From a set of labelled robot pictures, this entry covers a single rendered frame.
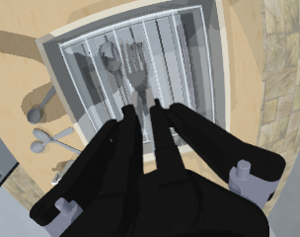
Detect light grey tray dividers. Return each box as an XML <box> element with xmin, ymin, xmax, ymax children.
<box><xmin>59</xmin><ymin>5</ymin><xmax>215</xmax><ymax>133</ymax></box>

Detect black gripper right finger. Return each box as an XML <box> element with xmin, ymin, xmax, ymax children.
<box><xmin>146</xmin><ymin>87</ymin><xmax>286</xmax><ymax>233</ymax></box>

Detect grey square cutlery tray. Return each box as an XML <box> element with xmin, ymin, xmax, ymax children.
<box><xmin>36</xmin><ymin>0</ymin><xmax>230</xmax><ymax>147</ymax></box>

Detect grey mug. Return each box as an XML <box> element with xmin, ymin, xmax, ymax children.
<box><xmin>51</xmin><ymin>160</ymin><xmax>75</xmax><ymax>186</ymax></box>

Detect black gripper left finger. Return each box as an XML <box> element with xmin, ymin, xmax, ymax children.
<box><xmin>30</xmin><ymin>91</ymin><xmax>144</xmax><ymax>237</ymax></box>

